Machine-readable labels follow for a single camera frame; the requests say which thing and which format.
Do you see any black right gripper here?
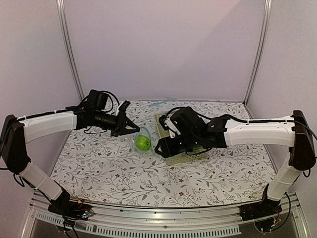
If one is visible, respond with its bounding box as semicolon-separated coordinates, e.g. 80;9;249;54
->
154;133;200;159

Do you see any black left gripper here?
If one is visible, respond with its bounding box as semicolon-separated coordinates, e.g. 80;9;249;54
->
94;110;140;137

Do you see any light green perforated plastic basket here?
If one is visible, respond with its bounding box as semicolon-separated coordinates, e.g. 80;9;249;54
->
154;113;209;166

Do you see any clear blue zip top bag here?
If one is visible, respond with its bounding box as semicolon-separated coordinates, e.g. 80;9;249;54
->
126;127;155;157

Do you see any green apple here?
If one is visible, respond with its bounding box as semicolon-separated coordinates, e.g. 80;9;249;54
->
135;135;152;151

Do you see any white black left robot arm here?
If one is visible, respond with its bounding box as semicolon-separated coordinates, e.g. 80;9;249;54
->
0;90;140;220

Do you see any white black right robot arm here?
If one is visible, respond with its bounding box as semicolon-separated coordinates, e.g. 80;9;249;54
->
155;107;317;221

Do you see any spare clear blue zip bag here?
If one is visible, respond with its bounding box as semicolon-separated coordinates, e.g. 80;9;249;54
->
148;98;177;108

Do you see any floral patterned table mat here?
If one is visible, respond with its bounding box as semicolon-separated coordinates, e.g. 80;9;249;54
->
48;100;283;208

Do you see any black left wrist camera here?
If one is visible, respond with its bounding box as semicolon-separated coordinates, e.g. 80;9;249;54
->
115;100;131;116

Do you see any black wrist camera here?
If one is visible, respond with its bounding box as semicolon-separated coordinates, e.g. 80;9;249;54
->
115;100;131;116
158;115;181;138

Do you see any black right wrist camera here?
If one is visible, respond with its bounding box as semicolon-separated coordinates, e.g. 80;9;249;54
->
158;115;181;138

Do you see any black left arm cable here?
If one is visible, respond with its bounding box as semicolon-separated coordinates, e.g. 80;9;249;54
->
81;90;121;115

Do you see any aluminium front rail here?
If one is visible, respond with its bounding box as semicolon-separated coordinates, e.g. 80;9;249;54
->
21;192;311;238

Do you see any left aluminium frame post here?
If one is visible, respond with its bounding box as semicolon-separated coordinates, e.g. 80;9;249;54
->
56;0;84;100

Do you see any aluminium frame post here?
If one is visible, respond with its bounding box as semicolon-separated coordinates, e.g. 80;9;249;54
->
243;0;272;106
56;0;84;100

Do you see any right aluminium frame post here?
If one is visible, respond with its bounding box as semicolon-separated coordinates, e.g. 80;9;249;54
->
243;0;272;106

